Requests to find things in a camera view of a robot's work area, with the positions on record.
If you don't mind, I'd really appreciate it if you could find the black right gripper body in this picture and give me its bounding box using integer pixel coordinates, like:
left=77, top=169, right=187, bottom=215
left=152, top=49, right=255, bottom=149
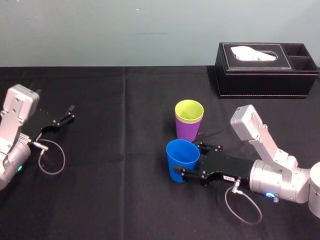
left=198, top=151, right=255, bottom=189

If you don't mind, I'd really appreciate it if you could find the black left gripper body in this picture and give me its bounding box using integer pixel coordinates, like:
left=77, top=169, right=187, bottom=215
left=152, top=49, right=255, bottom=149
left=20, top=107, right=61, bottom=142

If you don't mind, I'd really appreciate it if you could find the blue plastic cup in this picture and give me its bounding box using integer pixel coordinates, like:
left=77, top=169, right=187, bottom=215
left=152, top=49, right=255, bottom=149
left=165, top=139, right=201, bottom=185

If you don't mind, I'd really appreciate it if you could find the purple plastic cup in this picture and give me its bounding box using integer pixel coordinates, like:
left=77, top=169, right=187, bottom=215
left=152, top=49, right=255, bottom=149
left=175, top=115, right=203, bottom=142

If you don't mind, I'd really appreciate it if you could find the yellow-green plastic cup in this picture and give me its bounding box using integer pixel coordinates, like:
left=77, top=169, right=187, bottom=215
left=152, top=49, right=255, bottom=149
left=174, top=99, right=205, bottom=124

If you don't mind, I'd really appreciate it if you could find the black tablecloth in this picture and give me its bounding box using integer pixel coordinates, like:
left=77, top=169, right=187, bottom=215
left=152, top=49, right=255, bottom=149
left=0, top=65, right=320, bottom=240

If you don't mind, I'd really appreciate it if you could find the black leather tissue box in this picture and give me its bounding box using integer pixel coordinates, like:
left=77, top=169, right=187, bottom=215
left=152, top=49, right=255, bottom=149
left=214, top=42, right=320, bottom=100

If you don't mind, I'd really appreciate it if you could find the white tissue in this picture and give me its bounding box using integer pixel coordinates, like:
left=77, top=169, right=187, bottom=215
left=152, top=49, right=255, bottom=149
left=230, top=46, right=278, bottom=62

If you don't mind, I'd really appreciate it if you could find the thin black cable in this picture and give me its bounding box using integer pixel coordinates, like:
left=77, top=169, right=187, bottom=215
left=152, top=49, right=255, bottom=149
left=197, top=125, right=232, bottom=139

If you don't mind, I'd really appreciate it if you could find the left gripper grey cable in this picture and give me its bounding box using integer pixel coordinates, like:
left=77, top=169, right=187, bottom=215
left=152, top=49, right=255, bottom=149
left=29, top=138, right=67, bottom=175

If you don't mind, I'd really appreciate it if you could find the gripper grey cable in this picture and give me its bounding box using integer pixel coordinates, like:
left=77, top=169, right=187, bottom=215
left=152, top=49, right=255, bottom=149
left=29, top=138, right=67, bottom=175
left=224, top=177, right=264, bottom=225

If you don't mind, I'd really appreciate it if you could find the right gripper grey cable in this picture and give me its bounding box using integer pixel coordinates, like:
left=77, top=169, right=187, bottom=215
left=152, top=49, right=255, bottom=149
left=224, top=177, right=264, bottom=225

